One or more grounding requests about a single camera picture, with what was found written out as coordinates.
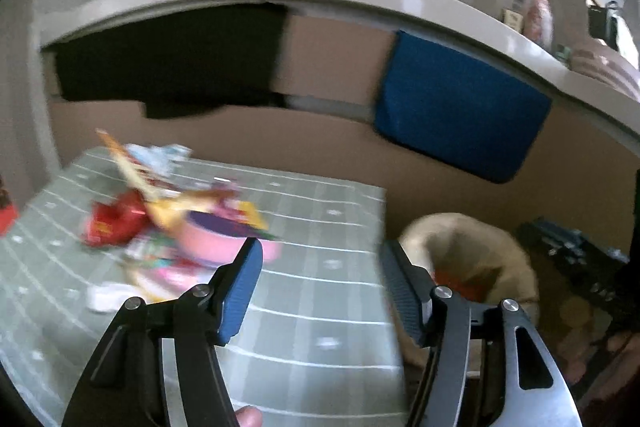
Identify red object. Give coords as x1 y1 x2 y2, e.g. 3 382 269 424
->
0 177 17 236

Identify long orange wrapper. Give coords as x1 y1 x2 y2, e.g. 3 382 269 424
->
96 129 152 198

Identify trash bin with beige bag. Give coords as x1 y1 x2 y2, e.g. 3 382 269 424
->
399 212 543 370

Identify yellow snack wrapper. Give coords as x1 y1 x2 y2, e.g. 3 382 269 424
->
149 193 222 229

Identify pink round tub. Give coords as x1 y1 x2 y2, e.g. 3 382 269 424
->
179 212 282 266

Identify blue cloth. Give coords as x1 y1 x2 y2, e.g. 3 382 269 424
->
372 30 553 184

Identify green checkered mat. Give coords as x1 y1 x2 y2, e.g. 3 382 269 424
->
0 146 407 427

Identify yellow and purple packet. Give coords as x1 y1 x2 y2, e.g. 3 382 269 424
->
215 186 272 234

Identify crumpled white paper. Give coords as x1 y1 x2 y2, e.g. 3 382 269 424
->
87 283 132 313

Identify crushed red drink can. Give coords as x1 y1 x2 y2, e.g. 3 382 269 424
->
81 191 152 249

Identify white plastic basket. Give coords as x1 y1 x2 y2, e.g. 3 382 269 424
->
570 41 640 100

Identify brown cardboard sheet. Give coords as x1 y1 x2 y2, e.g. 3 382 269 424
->
272 14 399 120

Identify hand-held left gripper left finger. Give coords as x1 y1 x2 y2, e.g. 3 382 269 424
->
60 238 264 427

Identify black cloth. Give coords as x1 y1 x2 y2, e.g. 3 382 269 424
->
54 3 289 120

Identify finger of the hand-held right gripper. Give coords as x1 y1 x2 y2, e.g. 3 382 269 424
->
516 217 585 259

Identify person's left hand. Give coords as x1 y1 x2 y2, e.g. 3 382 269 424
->
235 406 264 427

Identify white and blue wrapper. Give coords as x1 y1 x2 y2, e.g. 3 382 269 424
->
125 144 194 174

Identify plastic bottle with orange cap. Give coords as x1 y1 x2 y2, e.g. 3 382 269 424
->
522 0 555 46

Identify black utensil holder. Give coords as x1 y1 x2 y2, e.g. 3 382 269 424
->
587 1 622 48

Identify pink printed wrapper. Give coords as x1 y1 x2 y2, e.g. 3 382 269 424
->
124 232 213 299

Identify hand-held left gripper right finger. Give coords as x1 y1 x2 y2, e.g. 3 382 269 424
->
382 240 584 427

